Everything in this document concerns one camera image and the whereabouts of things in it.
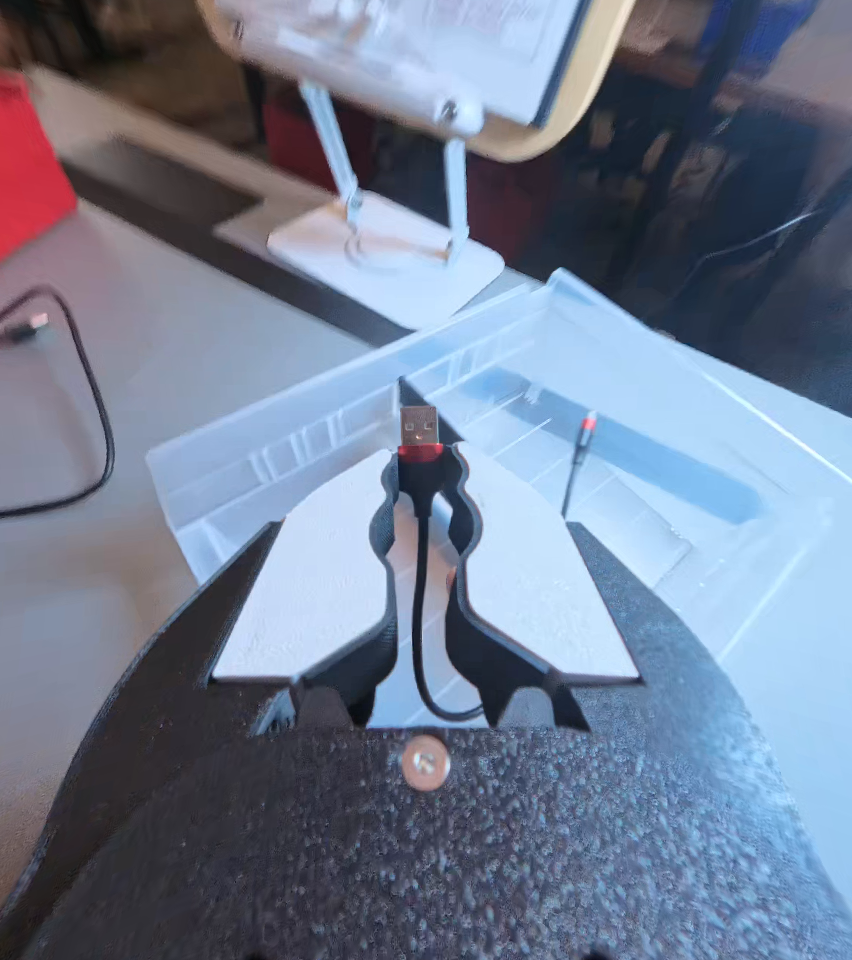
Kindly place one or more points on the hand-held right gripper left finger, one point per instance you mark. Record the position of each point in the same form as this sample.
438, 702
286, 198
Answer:
313, 592

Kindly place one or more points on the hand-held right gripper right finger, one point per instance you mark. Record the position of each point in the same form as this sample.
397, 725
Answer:
538, 592

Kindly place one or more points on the clear plastic bin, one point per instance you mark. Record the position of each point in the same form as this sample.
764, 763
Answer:
771, 525

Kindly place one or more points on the instruction sheet on stand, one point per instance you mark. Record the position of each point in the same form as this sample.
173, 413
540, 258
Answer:
396, 60

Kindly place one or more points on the blue bin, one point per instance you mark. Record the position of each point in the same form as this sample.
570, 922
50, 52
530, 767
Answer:
763, 26

